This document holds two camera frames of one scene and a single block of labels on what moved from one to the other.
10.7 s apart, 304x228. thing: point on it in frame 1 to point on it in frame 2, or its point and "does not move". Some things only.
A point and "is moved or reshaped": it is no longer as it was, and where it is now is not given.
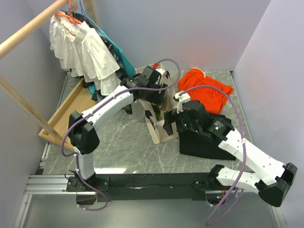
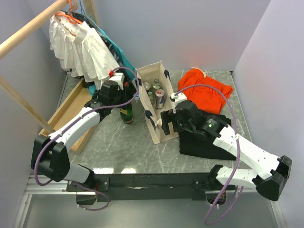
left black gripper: x=157 y=99 to x=120 y=92
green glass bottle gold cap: x=157 y=112 is moved or reshaped
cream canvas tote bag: x=159 y=133 does not move
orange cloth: x=213 y=99 does not move
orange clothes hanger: x=70 y=18 does not move
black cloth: x=203 y=146 does not move
